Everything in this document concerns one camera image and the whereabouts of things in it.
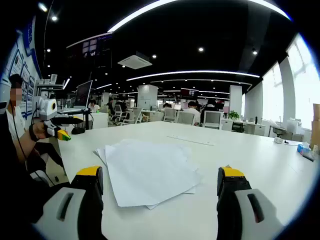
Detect metal sink stand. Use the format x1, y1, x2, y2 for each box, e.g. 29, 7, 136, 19
269, 116, 305, 141

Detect tilted monitor on stand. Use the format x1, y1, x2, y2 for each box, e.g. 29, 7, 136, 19
74, 79, 93, 110

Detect group of white office chairs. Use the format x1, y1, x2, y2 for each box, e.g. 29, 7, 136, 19
109, 104, 225, 131

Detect black wrist strap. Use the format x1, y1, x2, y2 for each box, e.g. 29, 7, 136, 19
28, 123, 40, 143

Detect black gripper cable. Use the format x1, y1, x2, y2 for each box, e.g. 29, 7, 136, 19
11, 109, 38, 161

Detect thin curved ceiling light strip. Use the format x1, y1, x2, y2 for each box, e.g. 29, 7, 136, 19
126, 70, 261, 82

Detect wide curved ceiling light strip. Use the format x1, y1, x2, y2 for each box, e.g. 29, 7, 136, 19
107, 0, 292, 33

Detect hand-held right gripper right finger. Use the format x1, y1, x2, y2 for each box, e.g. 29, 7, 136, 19
216, 165, 286, 240

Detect white shelf rack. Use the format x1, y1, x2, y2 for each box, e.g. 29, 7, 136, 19
34, 78, 66, 101

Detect ceiling air conditioner unit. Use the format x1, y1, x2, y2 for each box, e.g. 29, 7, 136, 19
117, 51, 153, 70

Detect dark hanging display screen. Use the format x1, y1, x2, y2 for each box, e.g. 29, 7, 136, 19
66, 32, 113, 68

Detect red hanging display screen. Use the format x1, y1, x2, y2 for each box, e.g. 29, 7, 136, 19
180, 87, 200, 100

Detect grey worn device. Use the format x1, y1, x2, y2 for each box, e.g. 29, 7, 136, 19
29, 170, 51, 187

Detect blue tissue pack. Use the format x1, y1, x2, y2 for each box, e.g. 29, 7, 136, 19
296, 141, 313, 155

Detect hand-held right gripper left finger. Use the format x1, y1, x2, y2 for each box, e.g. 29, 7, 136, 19
32, 164, 105, 240

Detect potted green plant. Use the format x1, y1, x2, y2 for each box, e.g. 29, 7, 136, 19
227, 109, 240, 121

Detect person's left hand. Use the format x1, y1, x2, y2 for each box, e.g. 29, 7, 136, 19
29, 122, 54, 143

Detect blue white wall display boards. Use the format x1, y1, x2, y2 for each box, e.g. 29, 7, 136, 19
0, 14, 43, 121

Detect brown cardboard box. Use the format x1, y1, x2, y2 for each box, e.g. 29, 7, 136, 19
311, 103, 320, 148

